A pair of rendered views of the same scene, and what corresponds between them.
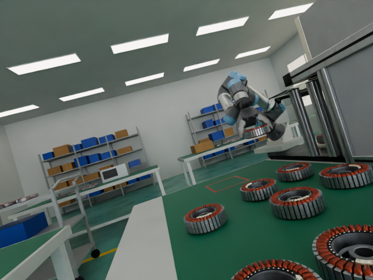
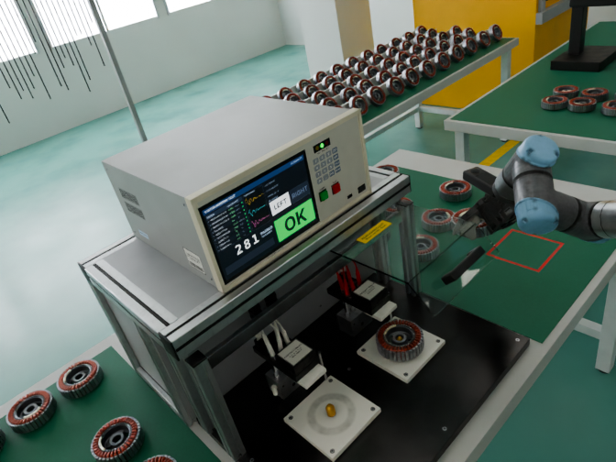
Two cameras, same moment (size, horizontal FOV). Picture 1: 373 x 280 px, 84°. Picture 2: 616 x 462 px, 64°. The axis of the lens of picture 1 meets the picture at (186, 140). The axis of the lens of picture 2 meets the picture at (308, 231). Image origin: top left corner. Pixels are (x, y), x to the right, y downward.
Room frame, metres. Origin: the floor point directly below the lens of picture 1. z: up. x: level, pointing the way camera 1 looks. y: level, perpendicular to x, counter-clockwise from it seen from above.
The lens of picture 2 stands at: (1.66, -1.18, 1.67)
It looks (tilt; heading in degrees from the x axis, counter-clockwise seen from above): 31 degrees down; 153
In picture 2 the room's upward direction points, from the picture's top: 13 degrees counter-clockwise
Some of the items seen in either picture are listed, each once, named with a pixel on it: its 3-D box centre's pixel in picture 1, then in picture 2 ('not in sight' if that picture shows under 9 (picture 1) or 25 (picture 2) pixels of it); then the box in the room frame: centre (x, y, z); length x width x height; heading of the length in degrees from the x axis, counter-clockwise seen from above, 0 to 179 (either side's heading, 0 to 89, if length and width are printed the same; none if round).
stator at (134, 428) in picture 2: not in sight; (117, 440); (0.73, -1.29, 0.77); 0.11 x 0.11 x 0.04
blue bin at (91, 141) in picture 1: (90, 143); not in sight; (6.70, 3.01, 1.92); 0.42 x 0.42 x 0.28; 11
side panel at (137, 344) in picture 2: not in sight; (142, 347); (0.66, -1.16, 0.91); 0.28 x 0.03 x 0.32; 10
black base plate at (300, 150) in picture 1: (356, 137); (364, 380); (0.98, -0.77, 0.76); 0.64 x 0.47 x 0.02; 100
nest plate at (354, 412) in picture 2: not in sight; (332, 414); (1.02, -0.89, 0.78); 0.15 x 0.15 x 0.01; 10
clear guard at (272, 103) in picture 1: (306, 91); (401, 247); (0.96, -0.60, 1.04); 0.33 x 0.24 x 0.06; 10
